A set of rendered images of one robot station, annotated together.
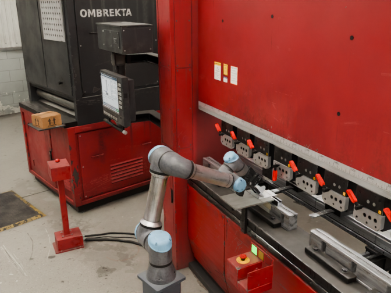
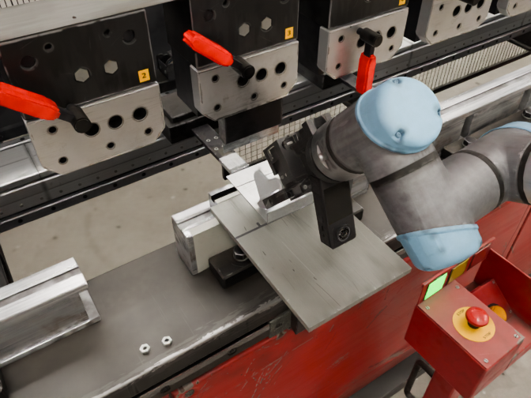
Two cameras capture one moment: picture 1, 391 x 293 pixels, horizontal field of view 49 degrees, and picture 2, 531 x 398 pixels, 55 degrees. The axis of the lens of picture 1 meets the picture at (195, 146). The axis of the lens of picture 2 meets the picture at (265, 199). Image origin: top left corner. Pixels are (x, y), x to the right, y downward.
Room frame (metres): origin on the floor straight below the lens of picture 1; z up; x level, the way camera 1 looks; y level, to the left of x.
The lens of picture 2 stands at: (2.42, 0.20, 1.55)
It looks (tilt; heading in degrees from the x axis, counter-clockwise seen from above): 43 degrees down; 263
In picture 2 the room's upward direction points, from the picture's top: straight up
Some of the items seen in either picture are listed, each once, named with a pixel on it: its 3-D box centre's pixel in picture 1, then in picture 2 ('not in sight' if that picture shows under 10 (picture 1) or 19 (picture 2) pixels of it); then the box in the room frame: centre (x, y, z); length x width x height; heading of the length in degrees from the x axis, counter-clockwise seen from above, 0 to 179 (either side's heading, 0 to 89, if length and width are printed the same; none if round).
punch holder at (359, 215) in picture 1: (374, 206); not in sight; (1.66, -0.77, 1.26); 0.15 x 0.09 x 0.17; 26
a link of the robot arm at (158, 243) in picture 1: (159, 246); not in sight; (1.87, 0.18, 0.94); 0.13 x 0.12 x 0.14; 30
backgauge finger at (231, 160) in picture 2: (289, 186); (204, 129); (2.43, -0.58, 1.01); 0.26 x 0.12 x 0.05; 116
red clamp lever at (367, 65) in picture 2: (276, 172); (364, 61); (2.19, -0.44, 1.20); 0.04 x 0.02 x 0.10; 116
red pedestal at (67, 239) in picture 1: (63, 204); not in sight; (3.42, 1.17, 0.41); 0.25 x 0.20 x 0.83; 116
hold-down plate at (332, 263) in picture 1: (329, 263); (497, 135); (1.79, -0.64, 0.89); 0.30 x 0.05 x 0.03; 26
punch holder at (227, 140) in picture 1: (231, 134); not in sight; (2.74, -0.24, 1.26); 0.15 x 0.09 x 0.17; 26
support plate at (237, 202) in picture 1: (246, 198); (304, 238); (2.29, -0.30, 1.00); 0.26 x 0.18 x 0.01; 116
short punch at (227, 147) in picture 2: (268, 173); (250, 117); (2.36, -0.43, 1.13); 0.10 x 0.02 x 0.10; 26
